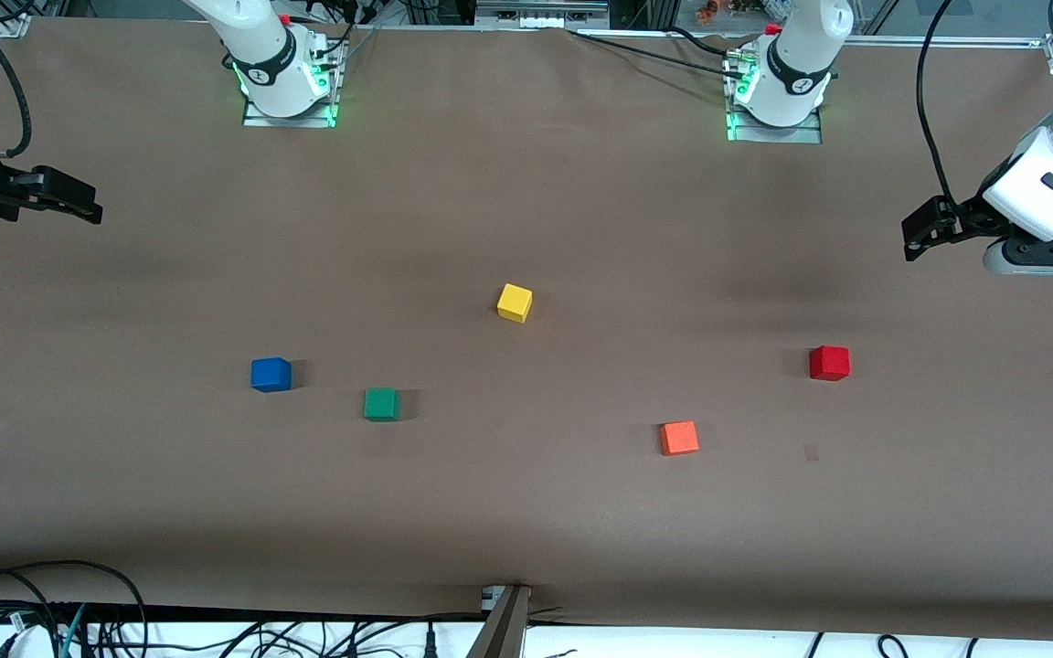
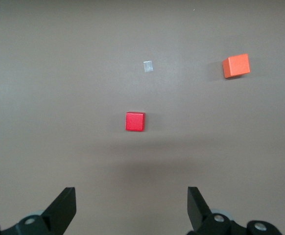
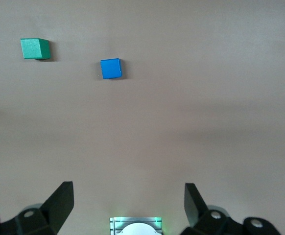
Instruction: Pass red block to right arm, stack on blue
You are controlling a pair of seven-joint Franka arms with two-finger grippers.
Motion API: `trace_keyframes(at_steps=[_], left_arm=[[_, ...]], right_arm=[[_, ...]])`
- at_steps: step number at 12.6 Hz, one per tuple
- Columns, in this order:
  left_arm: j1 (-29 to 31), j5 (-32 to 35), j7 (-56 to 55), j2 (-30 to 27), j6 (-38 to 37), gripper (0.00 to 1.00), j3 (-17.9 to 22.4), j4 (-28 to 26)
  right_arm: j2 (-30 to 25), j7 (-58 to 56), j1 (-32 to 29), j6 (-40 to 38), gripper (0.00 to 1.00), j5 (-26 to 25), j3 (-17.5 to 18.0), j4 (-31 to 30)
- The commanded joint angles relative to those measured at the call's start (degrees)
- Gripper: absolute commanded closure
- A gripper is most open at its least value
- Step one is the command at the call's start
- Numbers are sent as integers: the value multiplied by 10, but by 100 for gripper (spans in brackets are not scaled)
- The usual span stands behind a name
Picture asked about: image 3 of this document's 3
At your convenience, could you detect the blue wooden cube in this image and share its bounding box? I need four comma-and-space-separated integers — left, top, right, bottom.
100, 58, 123, 80

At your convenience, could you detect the green wooden cube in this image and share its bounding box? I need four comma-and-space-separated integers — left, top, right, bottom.
20, 38, 51, 60

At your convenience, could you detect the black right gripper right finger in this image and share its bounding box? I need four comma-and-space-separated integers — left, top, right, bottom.
180, 183, 282, 235

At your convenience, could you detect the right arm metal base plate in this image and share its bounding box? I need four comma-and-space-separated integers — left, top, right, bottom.
109, 216, 164, 235

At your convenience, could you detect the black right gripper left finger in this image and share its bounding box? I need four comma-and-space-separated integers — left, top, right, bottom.
0, 181, 74, 235

